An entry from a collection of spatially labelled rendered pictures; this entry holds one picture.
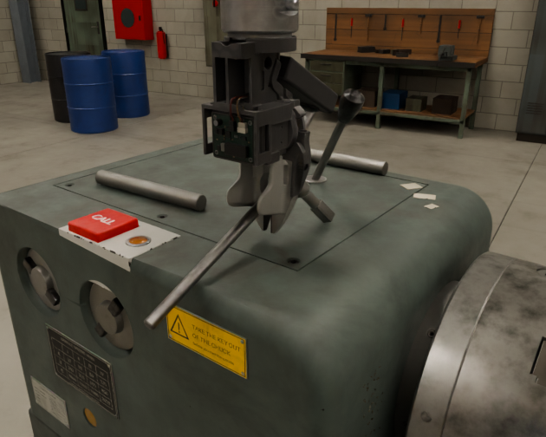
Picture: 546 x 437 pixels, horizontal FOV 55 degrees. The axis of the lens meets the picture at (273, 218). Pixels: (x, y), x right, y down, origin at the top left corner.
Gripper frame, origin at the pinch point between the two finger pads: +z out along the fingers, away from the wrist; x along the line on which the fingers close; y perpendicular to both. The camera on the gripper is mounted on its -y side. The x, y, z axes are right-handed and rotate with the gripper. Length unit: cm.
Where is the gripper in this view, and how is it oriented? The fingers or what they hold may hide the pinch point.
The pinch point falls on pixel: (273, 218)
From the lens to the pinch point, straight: 60.4
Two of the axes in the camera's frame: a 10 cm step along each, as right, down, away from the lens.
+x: 8.0, 2.3, -5.6
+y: -6.0, 3.1, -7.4
